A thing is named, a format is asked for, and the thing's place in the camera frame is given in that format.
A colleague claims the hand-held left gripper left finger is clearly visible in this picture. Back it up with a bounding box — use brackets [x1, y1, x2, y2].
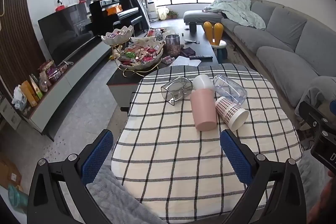
[27, 129, 114, 224]

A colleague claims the black white checkered cloth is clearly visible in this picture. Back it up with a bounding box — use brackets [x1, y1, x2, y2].
[111, 63, 303, 224]

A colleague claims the smoky square glass cup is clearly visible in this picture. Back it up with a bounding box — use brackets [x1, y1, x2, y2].
[161, 76, 194, 106]

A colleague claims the large white snack bowl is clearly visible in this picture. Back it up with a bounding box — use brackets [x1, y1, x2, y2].
[117, 40, 164, 71]

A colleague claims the pink cup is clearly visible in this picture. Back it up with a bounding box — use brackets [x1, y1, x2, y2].
[190, 88, 217, 132]

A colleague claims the clear plastic cup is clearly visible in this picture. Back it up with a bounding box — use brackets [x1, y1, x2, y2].
[213, 74, 248, 106]

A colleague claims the black flat television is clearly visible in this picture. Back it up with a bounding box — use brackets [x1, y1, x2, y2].
[37, 5, 96, 65]

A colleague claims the white plastic bag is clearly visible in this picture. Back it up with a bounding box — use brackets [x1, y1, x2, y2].
[12, 85, 28, 106]

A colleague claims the pile of snack packets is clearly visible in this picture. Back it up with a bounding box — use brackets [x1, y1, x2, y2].
[29, 60, 68, 100]

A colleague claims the grey fluffy blanket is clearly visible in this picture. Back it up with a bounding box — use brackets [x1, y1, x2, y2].
[86, 161, 170, 224]

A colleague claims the cardboard box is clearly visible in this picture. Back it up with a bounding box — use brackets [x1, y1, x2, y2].
[0, 153, 23, 191]

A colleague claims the small white snack bowl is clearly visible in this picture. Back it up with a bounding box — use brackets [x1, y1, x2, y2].
[101, 25, 134, 45]

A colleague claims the white cup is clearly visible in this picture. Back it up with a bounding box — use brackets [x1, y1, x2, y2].
[192, 74, 214, 90]

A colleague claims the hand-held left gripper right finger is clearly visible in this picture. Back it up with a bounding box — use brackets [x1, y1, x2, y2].
[220, 129, 307, 224]

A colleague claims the glass jar of nuts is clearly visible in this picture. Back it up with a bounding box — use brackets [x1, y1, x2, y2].
[165, 34, 181, 57]

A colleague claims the light green blanket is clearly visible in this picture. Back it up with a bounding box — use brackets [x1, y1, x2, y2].
[203, 0, 267, 30]

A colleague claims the black upright piano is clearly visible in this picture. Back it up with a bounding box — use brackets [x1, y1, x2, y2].
[89, 0, 143, 33]

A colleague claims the grey television cabinet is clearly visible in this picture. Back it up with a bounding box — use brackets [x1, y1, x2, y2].
[22, 40, 113, 142]

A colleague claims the dark coffee table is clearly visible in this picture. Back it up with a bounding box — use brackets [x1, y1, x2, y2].
[106, 25, 219, 111]

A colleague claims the yellow bunny ear stool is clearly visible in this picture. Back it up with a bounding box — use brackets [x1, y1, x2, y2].
[203, 21, 227, 59]

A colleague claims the person's right forearm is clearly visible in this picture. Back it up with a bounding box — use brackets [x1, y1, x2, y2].
[322, 168, 336, 215]

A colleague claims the white paper sheet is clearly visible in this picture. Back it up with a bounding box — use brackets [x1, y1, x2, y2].
[168, 57, 202, 67]

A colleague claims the white air purifier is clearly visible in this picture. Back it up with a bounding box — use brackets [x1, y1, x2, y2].
[147, 2, 159, 22]

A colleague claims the grey sectional sofa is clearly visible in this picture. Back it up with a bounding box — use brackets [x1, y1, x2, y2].
[183, 0, 336, 132]

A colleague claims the teal packet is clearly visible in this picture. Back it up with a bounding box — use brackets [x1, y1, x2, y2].
[8, 183, 29, 211]

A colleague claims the orange box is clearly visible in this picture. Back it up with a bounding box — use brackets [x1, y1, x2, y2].
[20, 80, 40, 107]

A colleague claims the plaid patterned cup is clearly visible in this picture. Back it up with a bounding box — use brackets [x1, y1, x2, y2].
[215, 97, 249, 132]

